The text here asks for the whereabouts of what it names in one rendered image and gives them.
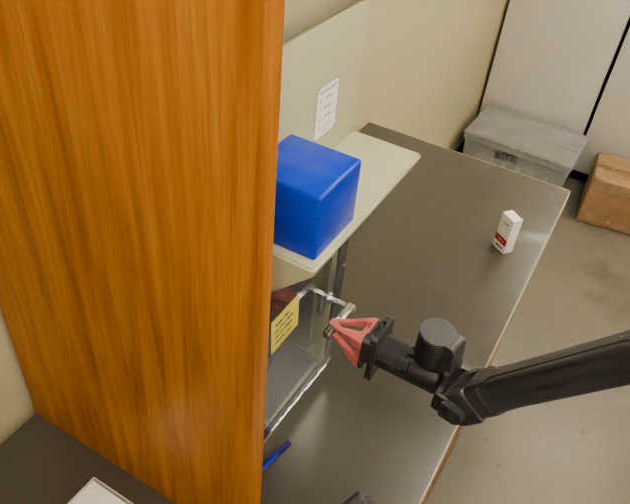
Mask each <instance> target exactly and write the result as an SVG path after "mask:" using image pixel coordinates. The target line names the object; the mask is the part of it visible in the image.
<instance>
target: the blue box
mask: <svg viewBox="0 0 630 504"><path fill-rule="evenodd" d="M360 168H361V160H360V159H358V158H356V157H353V156H350V155H347V154H345V153H342V152H339V151H336V150H334V149H331V148H328V147H326V146H323V145H320V144H317V143H315V142H312V141H309V140H306V139H304V138H301V137H298V136H296V135H293V134H290V135H289V136H287V137H286V138H285V139H283V140H282V141H281V142H279V143H278V155H277V176H276V196H275V217H274V237H273V243H275V244H277V245H279V246H282V247H284V248H286V249H288V250H291V251H293V252H295V253H298V254H300V255H302V256H304V257H307V258H309V259H311V260H315V259H316V258H317V257H318V256H319V255H320V254H321V253H322V252H323V251H324V250H325V249H326V248H327V247H328V246H329V244H330V243H331V242H332V241H333V240H334V239H335V238H336V237H337V236H338V235H339V234H340V233H341V232H342V231H343V229H344V228H345V227H346V226H347V225H348V224H349V223H350V222H351V221H352V220H353V216H354V209H355V202H356V195H357V189H358V182H359V180H360V178H359V175H360Z"/></svg>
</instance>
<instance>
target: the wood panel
mask: <svg viewBox="0 0 630 504"><path fill-rule="evenodd" d="M284 12H285V0H0V308H1V311H2V314H3V317H4V320H5V323H6V326H7V329H8V332H9V335H10V338H11V341H12V344H13V347H14V350H15V353H16V356H17V359H18V362H19V365H20V367H21V370H22V373H23V376H24V379H25V382H26V385H27V388H28V391H29V394H30V397H31V400H32V403H33V406H34V409H35V412H36V414H38V415H39V416H41V417H42V418H44V419H45V420H47V421H49V422H50V423H52V424H53V425H55V426H56V427H58V428H59V429H61V430H62V431H64V432H66V433H67V434H69V435H70V436H72V437H73V438H75V439H76V440H78V441H79V442H81V443H83V444H84V445H86V446H87V447H89V448H90V449H92V450H93V451H95V452H97V453H98V454H100V455H101V456H103V457H104V458H106V459H107V460H109V461H110V462H112V463H114V464H115V465H117V466H118V467H120V468H121V469H123V470H124V471H126V472H127V473H129V474H131V475H132V476H134V477H135V478H137V479H138V480H140V481H141V482H143V483H145V484H146V485H148V486H149V487H151V488H152V489H154V490H155V491H157V492H158V493H160V494H162V495H163V496H165V497H166V498H168V499H169V500H171V501H172V502H174V503H175V504H260V503H261V482H262V462H263V441H264V421H265V401H266V380H267V360H268V339H269V319H270V298H271V278H272V258H273V237H274V217H275V196H276V176H277V155H278V135H279V115H280V94H281V74H282V53H283V33H284Z"/></svg>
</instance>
